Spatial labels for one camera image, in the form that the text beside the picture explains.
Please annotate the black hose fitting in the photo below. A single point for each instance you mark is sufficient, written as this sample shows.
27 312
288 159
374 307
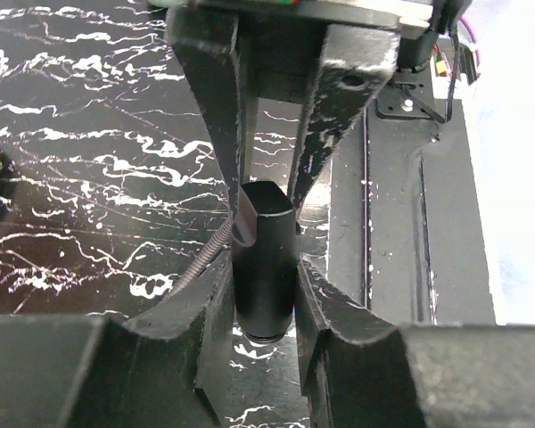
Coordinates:
265 255

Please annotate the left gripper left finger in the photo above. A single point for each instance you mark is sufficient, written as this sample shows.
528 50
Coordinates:
167 367

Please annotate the black marble mat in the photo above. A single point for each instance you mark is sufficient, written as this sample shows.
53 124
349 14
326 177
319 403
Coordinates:
111 197

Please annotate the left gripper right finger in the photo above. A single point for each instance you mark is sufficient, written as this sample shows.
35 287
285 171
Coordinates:
357 370

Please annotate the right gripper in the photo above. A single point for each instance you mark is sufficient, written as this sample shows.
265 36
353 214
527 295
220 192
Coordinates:
356 43

